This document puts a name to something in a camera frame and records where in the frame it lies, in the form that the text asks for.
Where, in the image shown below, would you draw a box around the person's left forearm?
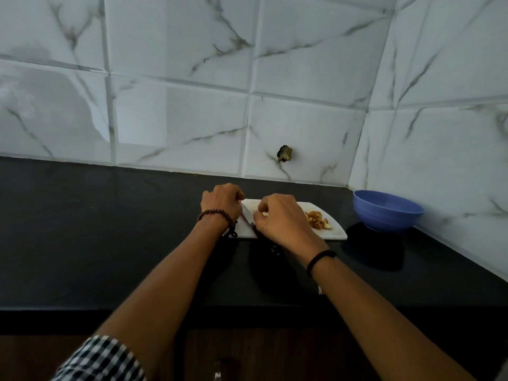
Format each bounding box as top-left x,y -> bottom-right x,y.
95,216 -> 231,377

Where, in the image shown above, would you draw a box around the steel kitchen knife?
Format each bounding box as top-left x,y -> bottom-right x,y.
241,202 -> 283,257

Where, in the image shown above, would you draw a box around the person's left hand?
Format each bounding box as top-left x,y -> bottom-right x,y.
200,183 -> 246,228

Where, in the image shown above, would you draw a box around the white cutting board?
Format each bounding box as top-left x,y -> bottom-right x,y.
222,198 -> 348,241

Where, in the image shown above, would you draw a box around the black wristband with charm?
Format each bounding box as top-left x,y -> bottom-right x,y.
306,249 -> 338,295

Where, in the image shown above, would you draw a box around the black white checkered shirt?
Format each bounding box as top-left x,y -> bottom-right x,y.
50,335 -> 148,381

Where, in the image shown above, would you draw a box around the person's right forearm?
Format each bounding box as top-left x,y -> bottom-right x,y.
311,257 -> 477,381

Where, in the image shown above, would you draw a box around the brown bead bracelet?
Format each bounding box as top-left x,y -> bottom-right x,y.
196,210 -> 239,239

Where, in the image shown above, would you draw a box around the chopped yellow food pieces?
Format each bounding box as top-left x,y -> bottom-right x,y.
304,210 -> 333,231

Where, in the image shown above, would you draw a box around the person's right hand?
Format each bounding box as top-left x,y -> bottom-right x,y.
253,193 -> 330,268

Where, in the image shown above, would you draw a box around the blue plastic bowl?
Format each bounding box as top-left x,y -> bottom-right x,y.
353,189 -> 425,234

